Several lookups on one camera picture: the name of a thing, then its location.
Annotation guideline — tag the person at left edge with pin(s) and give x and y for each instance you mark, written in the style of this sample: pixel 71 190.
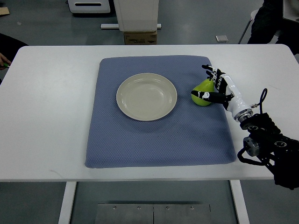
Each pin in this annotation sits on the person at left edge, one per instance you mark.
pixel 8 49

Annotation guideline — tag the cardboard piece on floor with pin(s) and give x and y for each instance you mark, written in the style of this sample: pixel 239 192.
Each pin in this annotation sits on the cardboard piece on floor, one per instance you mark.
pixel 4 11

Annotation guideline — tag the person in black clothes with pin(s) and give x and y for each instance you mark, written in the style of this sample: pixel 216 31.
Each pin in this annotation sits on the person in black clothes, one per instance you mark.
pixel 268 20

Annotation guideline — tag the white cabinet on rail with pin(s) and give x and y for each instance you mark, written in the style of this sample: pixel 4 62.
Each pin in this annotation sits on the white cabinet on rail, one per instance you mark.
pixel 135 16

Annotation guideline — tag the white left table leg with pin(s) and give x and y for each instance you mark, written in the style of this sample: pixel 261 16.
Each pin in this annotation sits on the white left table leg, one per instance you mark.
pixel 67 203

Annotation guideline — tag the white machine with slot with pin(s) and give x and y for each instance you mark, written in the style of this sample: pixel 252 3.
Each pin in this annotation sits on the white machine with slot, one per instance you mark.
pixel 89 6

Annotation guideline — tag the blue quilted mat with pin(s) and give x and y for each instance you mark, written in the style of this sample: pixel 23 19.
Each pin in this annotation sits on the blue quilted mat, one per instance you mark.
pixel 189 135

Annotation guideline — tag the brown cardboard box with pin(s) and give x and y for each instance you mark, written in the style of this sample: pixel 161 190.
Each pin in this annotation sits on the brown cardboard box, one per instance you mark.
pixel 140 38

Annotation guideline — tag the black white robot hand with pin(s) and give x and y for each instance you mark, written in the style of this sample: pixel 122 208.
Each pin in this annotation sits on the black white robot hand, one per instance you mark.
pixel 226 94

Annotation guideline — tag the white right table leg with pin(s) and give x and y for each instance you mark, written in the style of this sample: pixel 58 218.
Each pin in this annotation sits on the white right table leg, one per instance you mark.
pixel 239 202

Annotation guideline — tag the white chair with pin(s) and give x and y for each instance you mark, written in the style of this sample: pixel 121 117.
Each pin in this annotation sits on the white chair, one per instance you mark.
pixel 252 17

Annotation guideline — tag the beige round plate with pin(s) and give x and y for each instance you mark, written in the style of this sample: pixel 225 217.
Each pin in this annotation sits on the beige round plate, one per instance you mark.
pixel 146 97

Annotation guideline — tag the white table leg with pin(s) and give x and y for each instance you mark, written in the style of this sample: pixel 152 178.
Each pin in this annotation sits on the white table leg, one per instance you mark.
pixel 67 203
pixel 239 202

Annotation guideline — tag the small grey floor plate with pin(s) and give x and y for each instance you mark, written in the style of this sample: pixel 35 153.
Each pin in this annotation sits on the small grey floor plate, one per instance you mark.
pixel 221 38

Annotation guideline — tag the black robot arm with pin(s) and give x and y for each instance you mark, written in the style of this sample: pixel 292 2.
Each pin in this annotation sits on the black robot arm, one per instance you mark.
pixel 267 146

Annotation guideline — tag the green pear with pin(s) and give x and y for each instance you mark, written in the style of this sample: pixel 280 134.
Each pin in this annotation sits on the green pear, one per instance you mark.
pixel 206 86

